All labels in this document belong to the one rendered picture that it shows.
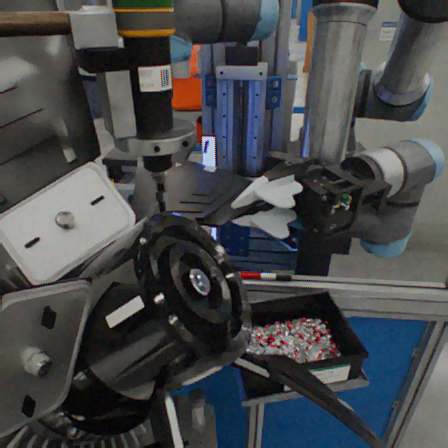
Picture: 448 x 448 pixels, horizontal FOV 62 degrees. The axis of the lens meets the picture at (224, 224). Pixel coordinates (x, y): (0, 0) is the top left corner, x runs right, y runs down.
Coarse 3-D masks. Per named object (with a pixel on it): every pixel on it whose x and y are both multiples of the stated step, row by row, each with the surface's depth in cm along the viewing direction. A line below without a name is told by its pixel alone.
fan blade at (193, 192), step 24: (144, 168) 55; (192, 168) 57; (216, 168) 59; (144, 192) 48; (168, 192) 48; (192, 192) 47; (216, 192) 48; (240, 192) 51; (144, 216) 41; (192, 216) 41; (216, 216) 41
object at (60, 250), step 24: (96, 168) 29; (48, 192) 28; (72, 192) 29; (96, 192) 29; (0, 216) 27; (24, 216) 28; (48, 216) 28; (96, 216) 29; (120, 216) 29; (0, 240) 27; (24, 240) 27; (48, 240) 28; (72, 240) 28; (96, 240) 28; (24, 264) 27; (48, 264) 27; (72, 264) 28
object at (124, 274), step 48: (144, 240) 24; (192, 240) 30; (96, 288) 24; (144, 288) 22; (192, 288) 26; (240, 288) 31; (96, 336) 23; (144, 336) 22; (192, 336) 22; (240, 336) 27; (96, 384) 27; (144, 384) 24; (96, 432) 26
